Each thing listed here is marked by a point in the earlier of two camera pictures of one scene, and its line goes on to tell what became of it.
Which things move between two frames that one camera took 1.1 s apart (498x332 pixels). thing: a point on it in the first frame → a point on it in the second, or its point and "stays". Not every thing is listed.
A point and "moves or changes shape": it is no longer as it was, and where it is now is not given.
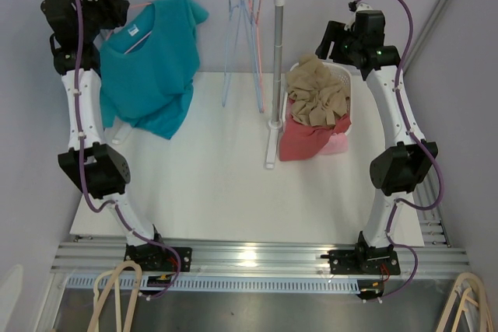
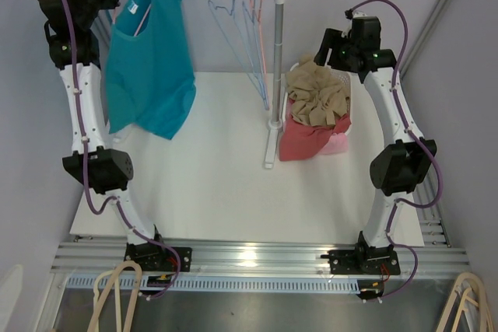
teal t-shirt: x=149 y=63 moves or changes shape
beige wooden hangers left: x=114 y=280 stays
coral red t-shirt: x=300 y=141 stays
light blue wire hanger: x=235 y=13 → x=265 y=106
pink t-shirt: x=338 y=143 stays
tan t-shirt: x=316 y=99 stays
